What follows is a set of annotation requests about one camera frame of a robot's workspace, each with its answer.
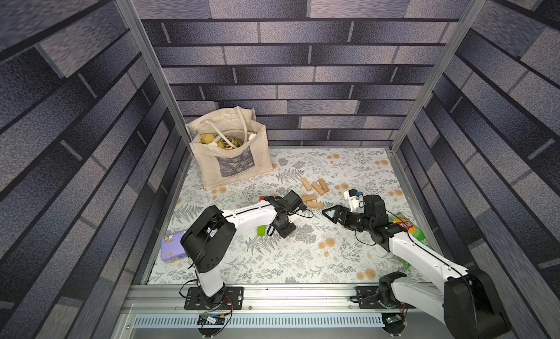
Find green wooden block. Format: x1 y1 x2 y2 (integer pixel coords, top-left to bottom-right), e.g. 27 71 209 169
258 225 267 236

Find natural block with engraved numbers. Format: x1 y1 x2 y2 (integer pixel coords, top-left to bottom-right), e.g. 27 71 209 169
300 194 317 203

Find left aluminium frame post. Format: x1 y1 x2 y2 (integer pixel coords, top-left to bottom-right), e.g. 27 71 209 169
115 0 191 148

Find yellow items inside bag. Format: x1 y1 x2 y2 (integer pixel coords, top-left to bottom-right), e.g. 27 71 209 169
200 134 244 150

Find circuit board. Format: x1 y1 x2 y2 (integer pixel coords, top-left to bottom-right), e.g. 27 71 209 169
196 313 228 328
381 313 407 337

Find aluminium frame post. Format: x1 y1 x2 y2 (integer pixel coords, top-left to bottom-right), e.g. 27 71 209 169
115 0 191 148
389 0 487 157

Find natural block numbered 49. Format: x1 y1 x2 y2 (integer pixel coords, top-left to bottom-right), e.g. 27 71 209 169
312 182 325 196

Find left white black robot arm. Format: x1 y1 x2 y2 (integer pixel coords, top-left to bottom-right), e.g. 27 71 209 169
180 191 307 304

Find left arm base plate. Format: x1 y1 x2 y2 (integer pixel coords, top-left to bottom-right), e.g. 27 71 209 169
184 286 245 311

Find rightmost natural wooden block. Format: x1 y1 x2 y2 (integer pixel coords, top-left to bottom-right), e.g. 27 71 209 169
319 179 330 193

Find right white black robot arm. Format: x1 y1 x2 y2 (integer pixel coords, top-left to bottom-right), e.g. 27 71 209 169
322 205 512 338

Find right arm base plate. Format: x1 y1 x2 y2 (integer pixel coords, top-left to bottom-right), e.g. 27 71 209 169
350 286 414 310

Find purple white small box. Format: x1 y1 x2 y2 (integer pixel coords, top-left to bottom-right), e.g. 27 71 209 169
160 231 186 263

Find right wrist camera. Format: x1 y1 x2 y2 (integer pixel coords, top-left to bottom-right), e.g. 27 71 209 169
344 189 380 213

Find aluminium front rail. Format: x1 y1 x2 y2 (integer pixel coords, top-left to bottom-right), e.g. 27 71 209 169
120 283 418 315

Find right circuit board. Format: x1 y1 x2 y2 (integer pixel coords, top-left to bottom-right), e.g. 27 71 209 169
381 313 407 337

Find right aluminium frame post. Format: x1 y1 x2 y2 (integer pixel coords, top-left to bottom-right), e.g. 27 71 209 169
389 0 487 157

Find green chips bag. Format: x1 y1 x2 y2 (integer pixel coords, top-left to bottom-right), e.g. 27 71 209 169
388 212 432 249

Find natural block beside red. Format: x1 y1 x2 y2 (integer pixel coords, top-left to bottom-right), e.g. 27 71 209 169
300 177 312 192

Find left circuit board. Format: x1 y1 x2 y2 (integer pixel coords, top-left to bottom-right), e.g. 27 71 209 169
196 313 228 328

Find beige canvas tote bag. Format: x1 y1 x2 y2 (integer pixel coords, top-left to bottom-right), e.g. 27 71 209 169
187 106 273 190

